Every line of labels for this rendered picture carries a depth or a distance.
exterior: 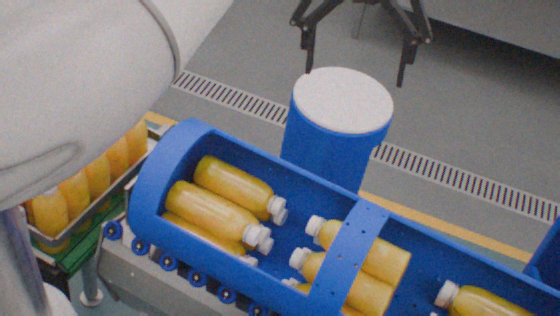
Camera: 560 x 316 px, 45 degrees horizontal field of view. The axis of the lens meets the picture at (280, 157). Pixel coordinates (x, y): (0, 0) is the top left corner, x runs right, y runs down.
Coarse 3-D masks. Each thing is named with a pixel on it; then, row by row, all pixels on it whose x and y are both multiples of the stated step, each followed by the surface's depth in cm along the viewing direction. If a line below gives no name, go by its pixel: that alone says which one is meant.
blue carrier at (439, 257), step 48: (192, 144) 133; (240, 144) 139; (144, 192) 131; (288, 192) 150; (336, 192) 140; (144, 240) 140; (192, 240) 130; (288, 240) 151; (336, 240) 122; (432, 240) 136; (240, 288) 131; (288, 288) 124; (336, 288) 120; (432, 288) 143; (528, 288) 131
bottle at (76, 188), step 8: (72, 176) 144; (80, 176) 145; (64, 184) 144; (72, 184) 144; (80, 184) 145; (88, 184) 148; (64, 192) 145; (72, 192) 145; (80, 192) 146; (88, 192) 150; (72, 200) 147; (80, 200) 148; (88, 200) 151; (72, 208) 149; (80, 208) 150; (72, 216) 150; (88, 224) 155
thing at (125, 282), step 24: (120, 216) 155; (96, 264) 154; (120, 264) 152; (120, 288) 158; (144, 288) 151; (168, 288) 148; (216, 288) 146; (144, 312) 171; (168, 312) 151; (192, 312) 148; (216, 312) 145
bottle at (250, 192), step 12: (204, 156) 145; (204, 168) 143; (216, 168) 143; (228, 168) 143; (204, 180) 143; (216, 180) 142; (228, 180) 141; (240, 180) 141; (252, 180) 141; (216, 192) 144; (228, 192) 142; (240, 192) 140; (252, 192) 140; (264, 192) 140; (240, 204) 142; (252, 204) 140; (264, 204) 140
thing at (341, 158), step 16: (288, 112) 187; (288, 128) 187; (304, 128) 178; (320, 128) 175; (384, 128) 179; (288, 144) 188; (304, 144) 181; (320, 144) 178; (336, 144) 176; (352, 144) 176; (368, 144) 178; (288, 160) 191; (304, 160) 184; (320, 160) 181; (336, 160) 180; (352, 160) 181; (320, 176) 185; (336, 176) 184; (352, 176) 186; (352, 192) 191
